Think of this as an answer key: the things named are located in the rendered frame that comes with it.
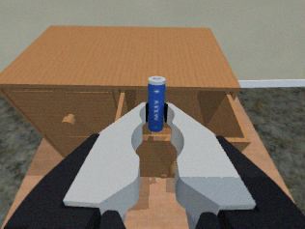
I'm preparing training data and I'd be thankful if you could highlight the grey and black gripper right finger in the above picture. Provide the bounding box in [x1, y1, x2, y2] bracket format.
[164, 102, 305, 229]

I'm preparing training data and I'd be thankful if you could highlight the blue aa battery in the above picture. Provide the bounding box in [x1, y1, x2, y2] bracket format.
[148, 76, 166, 132]

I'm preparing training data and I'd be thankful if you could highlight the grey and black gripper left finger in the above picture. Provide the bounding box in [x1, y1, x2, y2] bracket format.
[3, 101, 149, 229]

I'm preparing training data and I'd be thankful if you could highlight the brown wooden chest of drawers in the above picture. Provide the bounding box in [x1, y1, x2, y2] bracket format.
[0, 25, 241, 158]

